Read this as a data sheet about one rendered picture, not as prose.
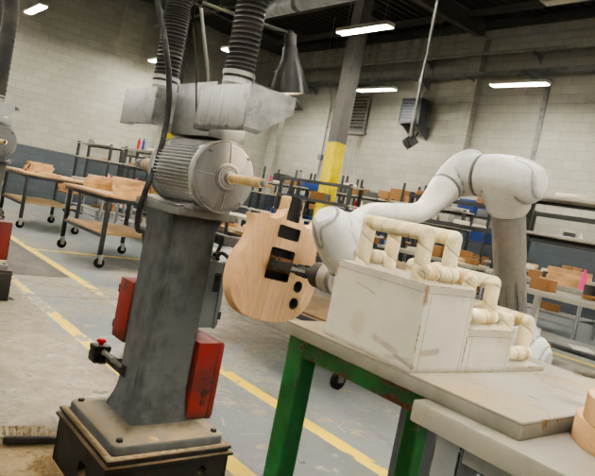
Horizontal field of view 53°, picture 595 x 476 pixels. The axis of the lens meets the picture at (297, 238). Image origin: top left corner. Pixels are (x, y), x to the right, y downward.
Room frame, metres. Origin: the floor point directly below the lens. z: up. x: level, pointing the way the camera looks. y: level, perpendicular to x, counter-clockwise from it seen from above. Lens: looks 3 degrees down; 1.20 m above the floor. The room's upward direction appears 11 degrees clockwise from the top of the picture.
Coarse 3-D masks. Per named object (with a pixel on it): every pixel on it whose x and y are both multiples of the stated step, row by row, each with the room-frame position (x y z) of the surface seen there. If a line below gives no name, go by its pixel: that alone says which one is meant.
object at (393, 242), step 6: (390, 234) 1.35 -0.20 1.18; (390, 240) 1.35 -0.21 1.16; (396, 240) 1.35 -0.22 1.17; (390, 246) 1.35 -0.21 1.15; (396, 246) 1.35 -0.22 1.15; (390, 252) 1.35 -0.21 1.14; (396, 252) 1.35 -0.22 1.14; (390, 258) 1.35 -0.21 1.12; (396, 258) 1.35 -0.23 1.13; (384, 264) 1.35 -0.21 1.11; (390, 264) 1.35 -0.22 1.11
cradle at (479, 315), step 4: (472, 312) 1.25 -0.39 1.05; (476, 312) 1.26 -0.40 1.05; (480, 312) 1.27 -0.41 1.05; (484, 312) 1.28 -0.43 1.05; (488, 312) 1.29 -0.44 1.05; (492, 312) 1.30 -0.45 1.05; (472, 316) 1.25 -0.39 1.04; (476, 316) 1.26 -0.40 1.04; (480, 316) 1.26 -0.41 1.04; (484, 316) 1.27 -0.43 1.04; (488, 316) 1.28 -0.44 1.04; (492, 316) 1.29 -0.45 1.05; (496, 316) 1.30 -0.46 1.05; (472, 320) 1.25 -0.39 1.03; (476, 320) 1.26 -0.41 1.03; (480, 320) 1.27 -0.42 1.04; (484, 320) 1.28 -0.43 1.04; (488, 320) 1.28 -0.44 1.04; (492, 320) 1.29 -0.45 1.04; (496, 320) 1.30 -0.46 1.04
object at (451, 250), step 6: (450, 240) 1.21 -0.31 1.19; (456, 240) 1.21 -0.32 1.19; (462, 240) 1.22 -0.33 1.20; (450, 246) 1.21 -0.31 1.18; (456, 246) 1.21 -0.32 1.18; (444, 252) 1.22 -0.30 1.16; (450, 252) 1.21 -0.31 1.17; (456, 252) 1.21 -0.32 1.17; (444, 258) 1.22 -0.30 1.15; (450, 258) 1.21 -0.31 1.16; (456, 258) 1.21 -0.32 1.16; (444, 264) 1.22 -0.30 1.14; (450, 264) 1.21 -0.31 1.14; (456, 264) 1.22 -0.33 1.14; (444, 282) 1.21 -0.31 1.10; (450, 282) 1.21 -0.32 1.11
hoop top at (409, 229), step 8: (368, 216) 1.30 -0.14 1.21; (376, 216) 1.29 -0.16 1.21; (368, 224) 1.29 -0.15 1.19; (376, 224) 1.27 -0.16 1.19; (384, 224) 1.25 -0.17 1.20; (392, 224) 1.24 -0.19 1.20; (400, 224) 1.22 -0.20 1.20; (408, 224) 1.21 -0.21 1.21; (416, 224) 1.19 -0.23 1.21; (392, 232) 1.24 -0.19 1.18; (400, 232) 1.22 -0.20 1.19; (408, 232) 1.20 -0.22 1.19; (416, 232) 1.18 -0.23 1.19; (424, 232) 1.17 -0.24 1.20; (432, 232) 1.16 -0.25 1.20
